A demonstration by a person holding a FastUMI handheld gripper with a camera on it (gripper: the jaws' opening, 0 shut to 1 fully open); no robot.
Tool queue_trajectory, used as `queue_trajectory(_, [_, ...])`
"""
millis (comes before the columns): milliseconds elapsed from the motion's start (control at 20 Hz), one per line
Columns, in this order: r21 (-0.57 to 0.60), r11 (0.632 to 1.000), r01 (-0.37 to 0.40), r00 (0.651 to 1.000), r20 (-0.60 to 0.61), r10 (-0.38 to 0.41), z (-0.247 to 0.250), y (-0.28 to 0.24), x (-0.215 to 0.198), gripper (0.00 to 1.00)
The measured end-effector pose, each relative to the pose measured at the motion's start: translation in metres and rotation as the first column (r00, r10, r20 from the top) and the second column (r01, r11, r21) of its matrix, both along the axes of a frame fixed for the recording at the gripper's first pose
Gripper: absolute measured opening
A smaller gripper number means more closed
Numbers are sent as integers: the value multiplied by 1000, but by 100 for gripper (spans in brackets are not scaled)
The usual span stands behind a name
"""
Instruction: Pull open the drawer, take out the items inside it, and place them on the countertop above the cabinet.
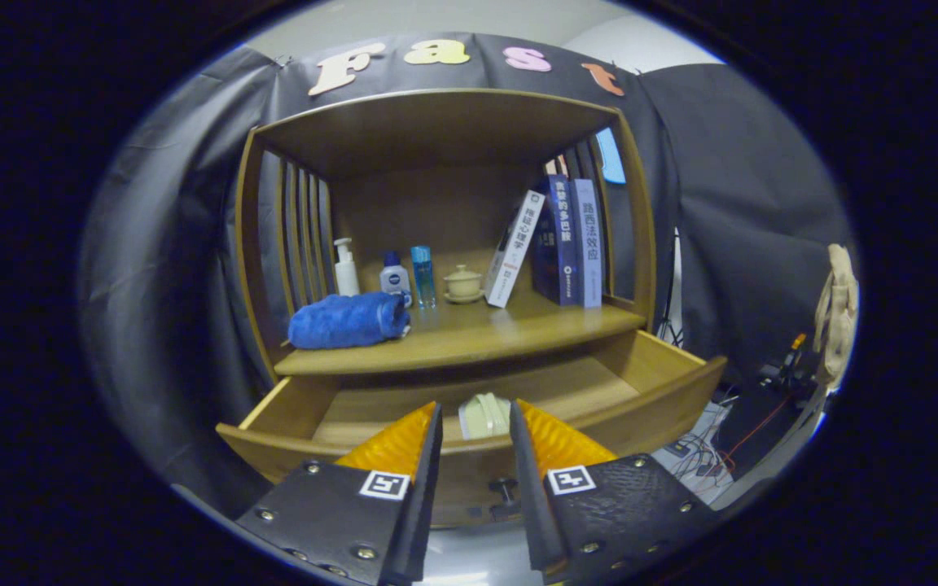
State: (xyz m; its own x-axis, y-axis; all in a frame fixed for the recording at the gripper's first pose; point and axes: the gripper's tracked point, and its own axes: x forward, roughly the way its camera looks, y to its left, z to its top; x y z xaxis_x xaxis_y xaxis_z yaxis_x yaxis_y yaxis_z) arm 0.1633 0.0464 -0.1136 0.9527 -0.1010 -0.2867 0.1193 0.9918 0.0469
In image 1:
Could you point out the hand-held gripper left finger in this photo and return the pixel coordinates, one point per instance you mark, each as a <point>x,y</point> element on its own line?
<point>424,488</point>

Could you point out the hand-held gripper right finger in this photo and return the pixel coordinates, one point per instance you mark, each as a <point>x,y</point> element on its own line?
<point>528,488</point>

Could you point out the light green scrub brush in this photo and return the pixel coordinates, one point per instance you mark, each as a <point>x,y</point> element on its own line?
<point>484,417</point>

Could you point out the wooden drawer with black knob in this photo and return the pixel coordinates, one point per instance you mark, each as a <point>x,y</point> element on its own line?
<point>664,403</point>

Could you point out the wooden countertop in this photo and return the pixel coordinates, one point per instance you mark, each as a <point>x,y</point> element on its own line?
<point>477,338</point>

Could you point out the wooden cabinet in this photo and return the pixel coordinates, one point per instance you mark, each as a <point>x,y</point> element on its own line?
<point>436,203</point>

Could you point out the blue rolled towel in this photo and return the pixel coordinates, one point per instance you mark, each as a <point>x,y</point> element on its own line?
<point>347,321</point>

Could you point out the clear blue bottle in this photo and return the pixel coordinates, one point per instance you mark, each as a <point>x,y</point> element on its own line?
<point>423,281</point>

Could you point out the beige lidded teacup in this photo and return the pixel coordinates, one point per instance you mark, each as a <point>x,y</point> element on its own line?
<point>462,283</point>

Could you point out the white bottle with blue cap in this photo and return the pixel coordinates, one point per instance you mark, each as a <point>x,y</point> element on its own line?
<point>394,281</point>

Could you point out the white pump bottle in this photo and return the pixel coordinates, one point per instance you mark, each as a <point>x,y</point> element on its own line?
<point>346,277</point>

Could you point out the white book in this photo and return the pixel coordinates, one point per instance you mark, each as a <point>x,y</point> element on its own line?
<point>514,252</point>

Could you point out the dark blue book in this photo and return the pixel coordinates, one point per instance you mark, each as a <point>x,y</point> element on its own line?
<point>558,244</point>

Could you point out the light purple book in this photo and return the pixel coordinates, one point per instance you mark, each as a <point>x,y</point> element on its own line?
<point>589,244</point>

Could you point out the beige bag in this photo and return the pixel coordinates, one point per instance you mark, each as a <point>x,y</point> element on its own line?
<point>837,317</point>

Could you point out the black backdrop cloth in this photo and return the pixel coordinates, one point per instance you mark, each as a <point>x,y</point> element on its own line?
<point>746,203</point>

